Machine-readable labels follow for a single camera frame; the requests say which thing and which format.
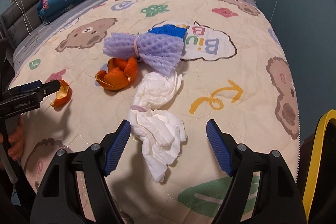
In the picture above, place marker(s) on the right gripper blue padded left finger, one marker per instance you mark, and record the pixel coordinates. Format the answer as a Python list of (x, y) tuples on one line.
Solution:
[(113, 146)]

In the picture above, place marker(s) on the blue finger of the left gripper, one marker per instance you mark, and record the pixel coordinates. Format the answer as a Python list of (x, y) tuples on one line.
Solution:
[(30, 86)]

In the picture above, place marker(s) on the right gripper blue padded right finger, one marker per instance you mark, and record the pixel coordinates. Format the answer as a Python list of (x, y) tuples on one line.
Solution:
[(223, 146)]

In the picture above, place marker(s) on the white tissue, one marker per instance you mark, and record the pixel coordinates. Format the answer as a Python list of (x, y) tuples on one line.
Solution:
[(160, 131)]

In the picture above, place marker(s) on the yellow rimmed black trash bin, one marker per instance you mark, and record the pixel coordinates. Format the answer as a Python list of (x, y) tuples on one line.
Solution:
[(317, 170)]

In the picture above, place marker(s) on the person's left hand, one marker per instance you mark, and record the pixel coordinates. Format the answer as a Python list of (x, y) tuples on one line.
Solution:
[(17, 140)]

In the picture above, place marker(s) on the cream cartoon bear quilt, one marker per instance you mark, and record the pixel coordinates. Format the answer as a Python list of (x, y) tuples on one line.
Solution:
[(233, 71)]

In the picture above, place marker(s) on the purple foam fruit net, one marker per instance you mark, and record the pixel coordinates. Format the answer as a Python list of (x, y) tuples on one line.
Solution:
[(162, 52)]

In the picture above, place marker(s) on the blue foam net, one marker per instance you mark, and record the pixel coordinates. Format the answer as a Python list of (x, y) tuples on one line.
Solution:
[(170, 30)]

